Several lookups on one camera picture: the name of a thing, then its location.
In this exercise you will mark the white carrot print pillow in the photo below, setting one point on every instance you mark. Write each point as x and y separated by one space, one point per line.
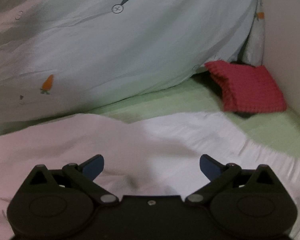
254 48

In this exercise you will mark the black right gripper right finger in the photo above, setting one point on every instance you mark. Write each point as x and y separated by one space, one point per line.
231 184

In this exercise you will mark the light pink garment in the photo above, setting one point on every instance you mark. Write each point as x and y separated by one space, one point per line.
158 156

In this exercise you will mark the green checked bed sheet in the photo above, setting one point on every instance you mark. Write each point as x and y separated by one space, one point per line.
278 131

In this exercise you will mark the mint carrot print duvet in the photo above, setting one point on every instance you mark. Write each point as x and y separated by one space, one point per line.
60 56

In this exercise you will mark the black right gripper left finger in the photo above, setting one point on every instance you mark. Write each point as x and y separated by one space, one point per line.
72 183

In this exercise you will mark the red knit cloth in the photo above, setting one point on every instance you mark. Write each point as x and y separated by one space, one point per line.
246 89

